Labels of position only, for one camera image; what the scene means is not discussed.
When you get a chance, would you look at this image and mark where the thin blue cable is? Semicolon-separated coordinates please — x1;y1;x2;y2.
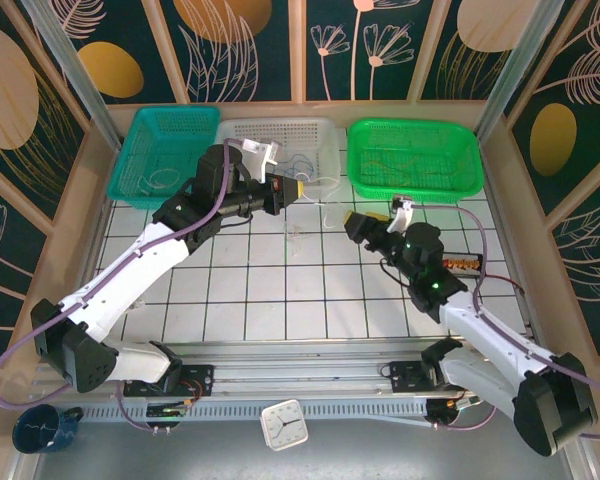
287;152;317;176

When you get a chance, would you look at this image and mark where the thin yellow cable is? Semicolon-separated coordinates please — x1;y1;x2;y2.
392;153;464;187
360;155;399;174

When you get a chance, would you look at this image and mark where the black battery pack red print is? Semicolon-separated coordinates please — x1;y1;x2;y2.
442;253;486;276

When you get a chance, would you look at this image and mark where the white plastic basket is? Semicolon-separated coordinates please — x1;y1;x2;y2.
210;117;342;201

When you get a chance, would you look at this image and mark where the teal plastic basket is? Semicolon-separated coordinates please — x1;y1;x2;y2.
106;105;222;211

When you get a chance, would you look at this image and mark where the green plastic basket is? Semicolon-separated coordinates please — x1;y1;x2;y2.
346;117;484;204

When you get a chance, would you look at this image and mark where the small black electronics module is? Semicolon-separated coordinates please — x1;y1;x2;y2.
424;397;486;431
144;399;191;434

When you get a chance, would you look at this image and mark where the white square clock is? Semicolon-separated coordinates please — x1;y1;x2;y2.
259;398;310;452

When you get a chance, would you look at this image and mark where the dark blue mug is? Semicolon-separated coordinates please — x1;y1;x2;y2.
12;403;85;455

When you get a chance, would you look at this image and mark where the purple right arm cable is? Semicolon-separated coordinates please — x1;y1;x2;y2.
407;201;600;441

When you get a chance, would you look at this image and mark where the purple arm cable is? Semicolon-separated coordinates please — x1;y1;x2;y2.
407;201;600;441
0;138;246;434

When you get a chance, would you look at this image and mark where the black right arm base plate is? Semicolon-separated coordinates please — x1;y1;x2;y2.
387;359;461;396

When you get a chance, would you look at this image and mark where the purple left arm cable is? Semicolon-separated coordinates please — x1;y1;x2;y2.
0;138;246;434

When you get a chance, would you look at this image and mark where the aluminium mounting rail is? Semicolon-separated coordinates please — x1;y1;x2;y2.
29;339;569;404

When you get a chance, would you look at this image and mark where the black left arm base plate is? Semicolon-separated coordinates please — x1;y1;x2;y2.
123;363;216;399

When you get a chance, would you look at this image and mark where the aluminium frame post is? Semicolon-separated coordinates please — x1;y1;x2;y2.
19;0;125;153
474;0;581;146

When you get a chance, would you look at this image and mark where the grey slotted cable duct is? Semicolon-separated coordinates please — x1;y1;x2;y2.
82;402;431;422

